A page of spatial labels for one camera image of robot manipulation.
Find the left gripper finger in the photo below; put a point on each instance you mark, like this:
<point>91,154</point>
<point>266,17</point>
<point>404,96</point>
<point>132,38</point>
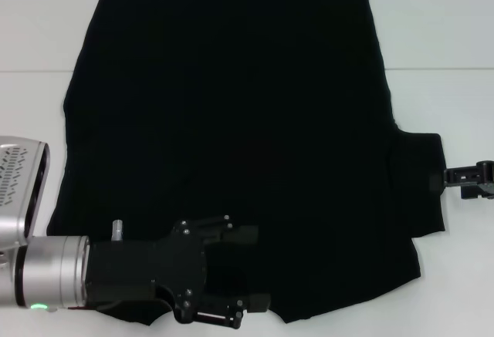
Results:
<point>258,303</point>

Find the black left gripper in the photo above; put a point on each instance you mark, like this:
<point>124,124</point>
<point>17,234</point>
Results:
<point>135,267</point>

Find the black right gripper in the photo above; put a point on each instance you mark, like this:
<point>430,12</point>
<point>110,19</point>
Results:
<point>487,175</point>

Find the black t-shirt with FREE print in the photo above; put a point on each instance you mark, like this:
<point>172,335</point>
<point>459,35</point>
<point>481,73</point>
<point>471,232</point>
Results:
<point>251,82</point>

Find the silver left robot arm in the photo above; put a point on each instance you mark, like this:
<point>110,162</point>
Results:
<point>50,271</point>

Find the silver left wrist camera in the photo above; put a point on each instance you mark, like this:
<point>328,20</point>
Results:
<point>23,182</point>

